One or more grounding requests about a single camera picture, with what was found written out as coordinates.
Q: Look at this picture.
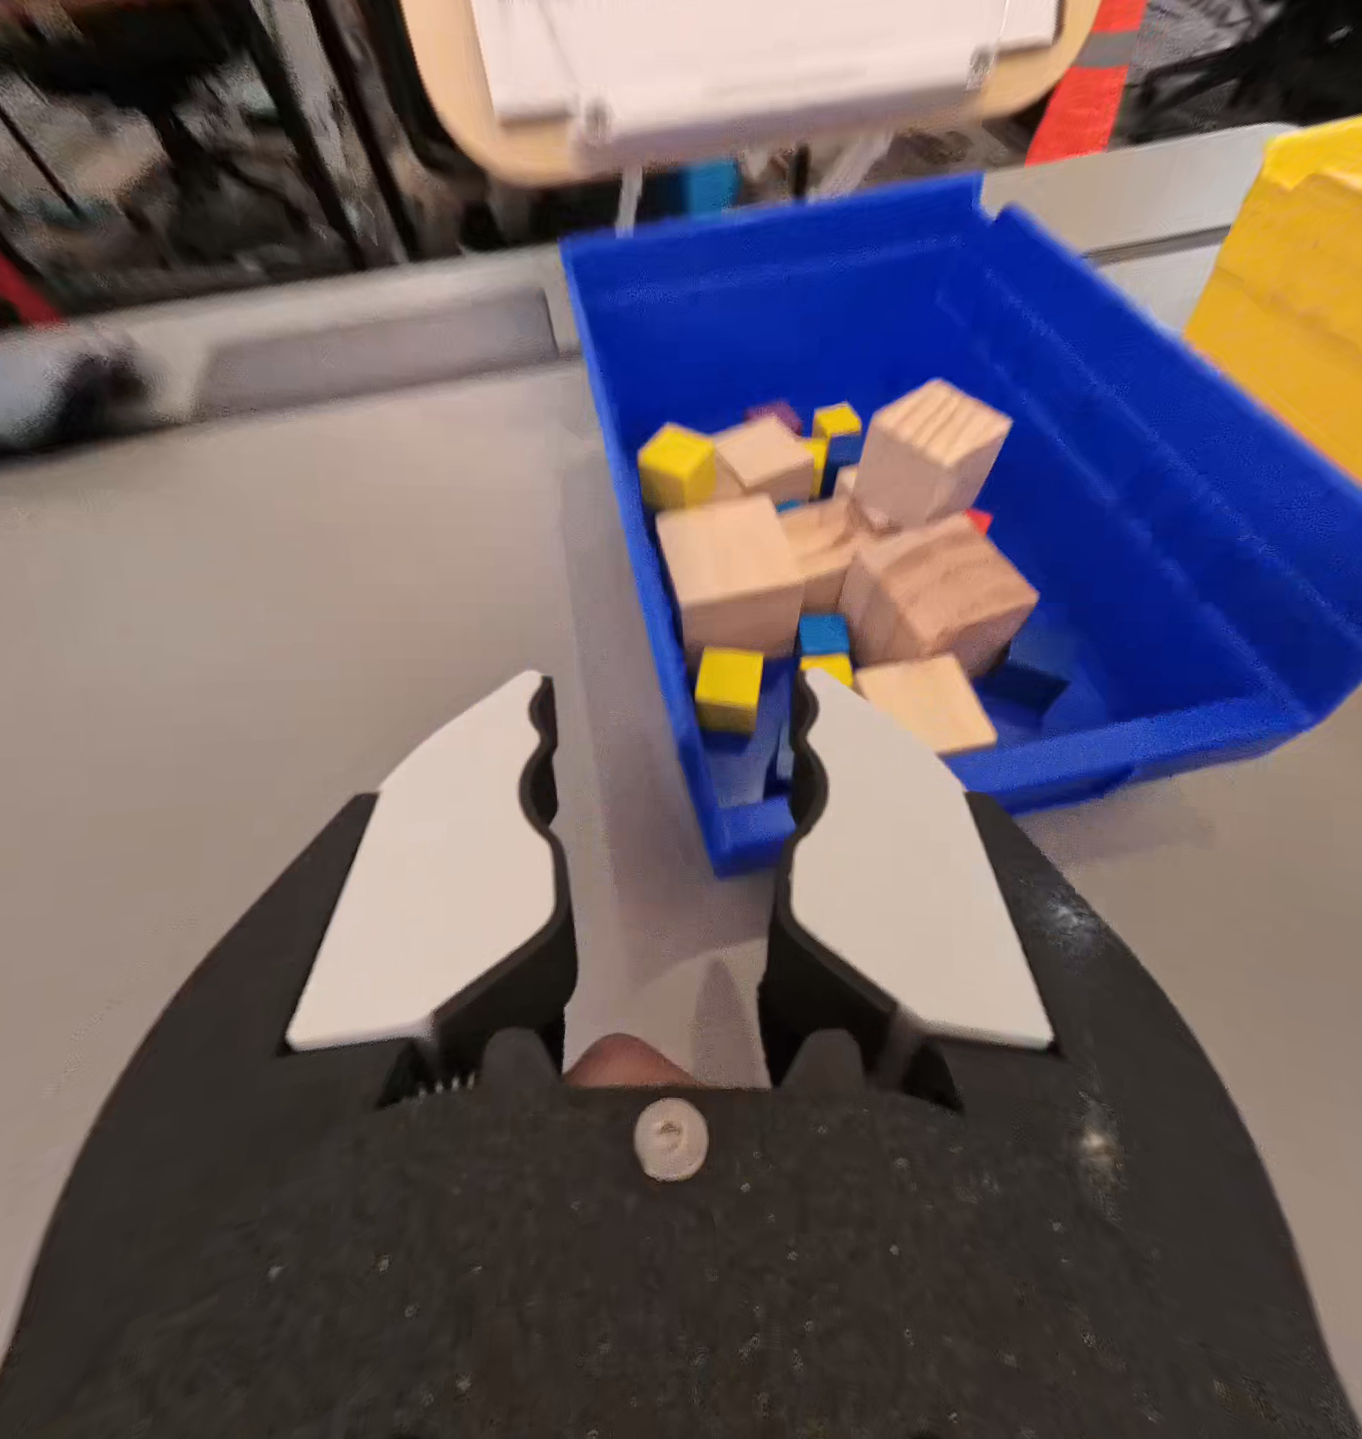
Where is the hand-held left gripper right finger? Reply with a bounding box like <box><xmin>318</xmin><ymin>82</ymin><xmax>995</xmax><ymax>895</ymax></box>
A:
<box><xmin>758</xmin><ymin>669</ymin><xmax>1056</xmax><ymax>1093</ymax></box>

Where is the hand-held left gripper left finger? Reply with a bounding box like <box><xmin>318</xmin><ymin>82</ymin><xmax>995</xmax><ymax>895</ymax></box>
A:
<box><xmin>285</xmin><ymin>671</ymin><xmax>579</xmax><ymax>1097</ymax></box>

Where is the pile of plain wooden cubes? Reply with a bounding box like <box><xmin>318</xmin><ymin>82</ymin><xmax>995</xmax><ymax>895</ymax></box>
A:
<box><xmin>655</xmin><ymin>380</ymin><xmax>1040</xmax><ymax>757</ymax></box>

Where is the blue plastic bin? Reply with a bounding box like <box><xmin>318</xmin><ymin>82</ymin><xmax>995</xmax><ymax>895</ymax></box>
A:
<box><xmin>559</xmin><ymin>171</ymin><xmax>1362</xmax><ymax>879</ymax></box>

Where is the yellow plastic bin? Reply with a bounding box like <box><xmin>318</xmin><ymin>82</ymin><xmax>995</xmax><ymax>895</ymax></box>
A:
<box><xmin>1186</xmin><ymin>107</ymin><xmax>1362</xmax><ymax>514</ymax></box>

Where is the red bag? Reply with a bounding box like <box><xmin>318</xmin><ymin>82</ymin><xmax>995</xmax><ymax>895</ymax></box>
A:
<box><xmin>0</xmin><ymin>230</ymin><xmax>61</xmax><ymax>339</ymax></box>

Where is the teal bag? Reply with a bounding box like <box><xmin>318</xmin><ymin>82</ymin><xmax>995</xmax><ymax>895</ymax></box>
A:
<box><xmin>653</xmin><ymin>160</ymin><xmax>742</xmax><ymax>218</ymax></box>

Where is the beige wooden board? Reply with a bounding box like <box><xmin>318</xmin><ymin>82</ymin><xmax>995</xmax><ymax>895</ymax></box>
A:
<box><xmin>400</xmin><ymin>0</ymin><xmax>1104</xmax><ymax>189</ymax></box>

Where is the white desk stand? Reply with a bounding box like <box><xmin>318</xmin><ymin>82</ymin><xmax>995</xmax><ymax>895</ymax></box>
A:
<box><xmin>569</xmin><ymin>45</ymin><xmax>1001</xmax><ymax>240</ymax></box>

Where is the orange traffic cone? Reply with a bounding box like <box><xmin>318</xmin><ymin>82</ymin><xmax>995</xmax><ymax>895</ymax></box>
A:
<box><xmin>1024</xmin><ymin>0</ymin><xmax>1151</xmax><ymax>168</ymax></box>

